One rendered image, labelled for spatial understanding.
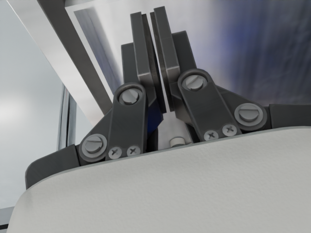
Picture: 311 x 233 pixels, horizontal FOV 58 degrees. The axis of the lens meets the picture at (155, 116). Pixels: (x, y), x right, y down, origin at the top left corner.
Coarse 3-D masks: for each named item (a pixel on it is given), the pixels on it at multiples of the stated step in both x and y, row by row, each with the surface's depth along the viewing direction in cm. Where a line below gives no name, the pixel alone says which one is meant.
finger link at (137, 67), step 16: (144, 16) 12; (144, 32) 12; (128, 48) 12; (144, 48) 11; (128, 64) 12; (144, 64) 10; (128, 80) 11; (144, 80) 10; (160, 80) 13; (160, 96) 12; (160, 112) 11; (96, 128) 10; (80, 144) 10; (96, 144) 10; (96, 160) 9
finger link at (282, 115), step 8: (272, 104) 10; (280, 104) 10; (288, 104) 10; (296, 104) 10; (304, 104) 10; (272, 112) 10; (280, 112) 10; (288, 112) 9; (296, 112) 9; (304, 112) 9; (272, 120) 9; (280, 120) 9; (288, 120) 9; (296, 120) 9; (304, 120) 9; (264, 128) 9; (272, 128) 9
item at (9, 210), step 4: (4, 208) 64; (8, 208) 64; (12, 208) 64; (0, 212) 64; (4, 212) 63; (8, 212) 63; (0, 216) 63; (4, 216) 63; (8, 216) 63; (0, 220) 62; (4, 220) 62; (8, 220) 62; (0, 224) 62; (4, 224) 62; (8, 224) 62; (0, 228) 61; (4, 228) 61; (0, 232) 61; (4, 232) 61
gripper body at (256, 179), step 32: (288, 128) 8; (128, 160) 8; (160, 160) 8; (192, 160) 7; (224, 160) 7; (256, 160) 7; (288, 160) 7; (32, 192) 8; (64, 192) 8; (96, 192) 7; (128, 192) 7; (160, 192) 7; (192, 192) 7; (224, 192) 7; (256, 192) 7; (288, 192) 6; (32, 224) 7; (64, 224) 7; (96, 224) 7; (128, 224) 7; (160, 224) 7; (192, 224) 6; (224, 224) 6; (256, 224) 6; (288, 224) 6
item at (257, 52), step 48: (96, 0) 18; (144, 0) 22; (192, 0) 22; (240, 0) 23; (288, 0) 23; (96, 48) 23; (192, 48) 26; (240, 48) 27; (288, 48) 28; (288, 96) 35
